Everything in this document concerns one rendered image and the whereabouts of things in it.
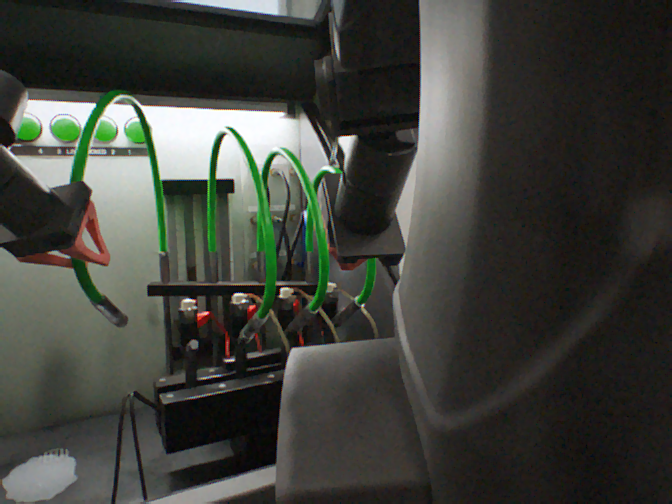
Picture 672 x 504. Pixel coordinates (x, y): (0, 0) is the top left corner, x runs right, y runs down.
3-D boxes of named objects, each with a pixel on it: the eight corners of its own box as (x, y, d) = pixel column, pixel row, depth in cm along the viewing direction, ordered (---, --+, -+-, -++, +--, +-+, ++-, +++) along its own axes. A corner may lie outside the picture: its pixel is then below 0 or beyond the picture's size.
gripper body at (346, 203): (380, 184, 56) (397, 131, 50) (402, 264, 50) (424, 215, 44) (320, 185, 54) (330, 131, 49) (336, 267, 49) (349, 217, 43)
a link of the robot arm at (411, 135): (359, 142, 40) (432, 146, 41) (351, 83, 44) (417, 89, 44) (344, 202, 45) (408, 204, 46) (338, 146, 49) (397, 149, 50)
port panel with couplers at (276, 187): (249, 292, 111) (245, 142, 106) (244, 289, 114) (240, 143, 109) (306, 286, 117) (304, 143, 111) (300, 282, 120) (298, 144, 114)
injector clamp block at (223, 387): (168, 499, 79) (163, 402, 76) (157, 464, 87) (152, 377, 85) (366, 442, 94) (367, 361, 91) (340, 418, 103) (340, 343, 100)
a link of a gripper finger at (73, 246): (80, 245, 65) (21, 197, 58) (131, 235, 63) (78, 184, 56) (64, 293, 61) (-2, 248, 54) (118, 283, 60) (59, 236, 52)
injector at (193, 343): (189, 448, 80) (183, 315, 77) (182, 434, 85) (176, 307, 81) (207, 444, 82) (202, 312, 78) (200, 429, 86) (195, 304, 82)
